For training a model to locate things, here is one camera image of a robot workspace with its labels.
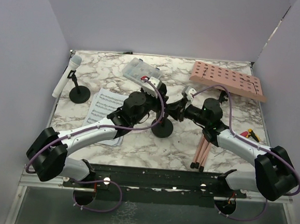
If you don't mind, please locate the red yellow screwdriver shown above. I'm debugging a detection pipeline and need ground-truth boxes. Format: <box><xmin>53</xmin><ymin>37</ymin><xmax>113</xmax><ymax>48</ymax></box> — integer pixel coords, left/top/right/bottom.
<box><xmin>241</xmin><ymin>129</ymin><xmax>261</xmax><ymax>142</ymax></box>

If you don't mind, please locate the black round mic stand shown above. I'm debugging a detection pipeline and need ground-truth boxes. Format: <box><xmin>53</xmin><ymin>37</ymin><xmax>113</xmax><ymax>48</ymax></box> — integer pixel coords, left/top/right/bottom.
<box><xmin>67</xmin><ymin>71</ymin><xmax>91</xmax><ymax>104</ymax></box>

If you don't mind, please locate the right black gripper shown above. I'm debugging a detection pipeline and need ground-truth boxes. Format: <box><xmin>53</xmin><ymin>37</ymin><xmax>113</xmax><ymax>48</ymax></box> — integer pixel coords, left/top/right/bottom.
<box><xmin>164</xmin><ymin>97</ymin><xmax>211</xmax><ymax>127</ymax></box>

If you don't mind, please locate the pink music stand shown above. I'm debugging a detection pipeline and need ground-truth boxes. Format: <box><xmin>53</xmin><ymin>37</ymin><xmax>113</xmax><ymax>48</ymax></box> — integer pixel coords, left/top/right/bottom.
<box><xmin>181</xmin><ymin>60</ymin><xmax>270</xmax><ymax>177</ymax></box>

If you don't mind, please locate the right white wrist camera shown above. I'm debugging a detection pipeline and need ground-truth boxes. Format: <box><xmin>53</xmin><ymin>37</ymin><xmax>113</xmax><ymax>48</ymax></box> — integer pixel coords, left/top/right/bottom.
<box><xmin>181</xmin><ymin>85</ymin><xmax>197</xmax><ymax>102</ymax></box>

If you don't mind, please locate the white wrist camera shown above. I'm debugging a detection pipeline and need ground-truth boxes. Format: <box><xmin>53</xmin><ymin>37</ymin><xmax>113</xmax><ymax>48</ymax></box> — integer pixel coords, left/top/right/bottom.
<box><xmin>181</xmin><ymin>85</ymin><xmax>197</xmax><ymax>102</ymax></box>
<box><xmin>141</xmin><ymin>76</ymin><xmax>161</xmax><ymax>98</ymax></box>

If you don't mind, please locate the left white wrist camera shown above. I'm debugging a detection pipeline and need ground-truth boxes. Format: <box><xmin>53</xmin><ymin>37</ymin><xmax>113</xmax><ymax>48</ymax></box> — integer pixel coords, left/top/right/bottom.
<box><xmin>141</xmin><ymin>76</ymin><xmax>161</xmax><ymax>98</ymax></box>

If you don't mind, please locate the black mounting rail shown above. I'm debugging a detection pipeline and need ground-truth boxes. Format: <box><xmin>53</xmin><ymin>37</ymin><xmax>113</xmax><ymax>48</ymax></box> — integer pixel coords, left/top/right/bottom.
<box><xmin>63</xmin><ymin>164</ymin><xmax>246</xmax><ymax>207</ymax></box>

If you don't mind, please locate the clear plastic organizer box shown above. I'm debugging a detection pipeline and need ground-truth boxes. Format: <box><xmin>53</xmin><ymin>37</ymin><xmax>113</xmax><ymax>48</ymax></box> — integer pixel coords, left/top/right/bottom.
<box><xmin>122</xmin><ymin>57</ymin><xmax>162</xmax><ymax>86</ymax></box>

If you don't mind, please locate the sheet music page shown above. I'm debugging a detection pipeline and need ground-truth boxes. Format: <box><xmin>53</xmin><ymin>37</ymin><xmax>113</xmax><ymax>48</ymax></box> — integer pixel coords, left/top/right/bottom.
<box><xmin>81</xmin><ymin>86</ymin><xmax>128</xmax><ymax>148</ymax></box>

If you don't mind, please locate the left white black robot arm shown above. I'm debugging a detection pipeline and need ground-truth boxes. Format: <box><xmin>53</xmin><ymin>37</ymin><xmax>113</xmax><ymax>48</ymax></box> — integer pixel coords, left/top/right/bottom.
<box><xmin>25</xmin><ymin>79</ymin><xmax>168</xmax><ymax>187</ymax></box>

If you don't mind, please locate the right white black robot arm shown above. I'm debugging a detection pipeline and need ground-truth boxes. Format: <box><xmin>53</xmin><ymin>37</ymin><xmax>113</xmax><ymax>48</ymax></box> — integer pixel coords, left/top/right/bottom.
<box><xmin>165</xmin><ymin>98</ymin><xmax>299</xmax><ymax>201</ymax></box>

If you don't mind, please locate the white microphone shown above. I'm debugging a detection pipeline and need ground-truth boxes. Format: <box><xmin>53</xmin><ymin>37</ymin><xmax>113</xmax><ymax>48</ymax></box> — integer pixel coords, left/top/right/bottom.
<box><xmin>52</xmin><ymin>55</ymin><xmax>82</xmax><ymax>98</ymax></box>

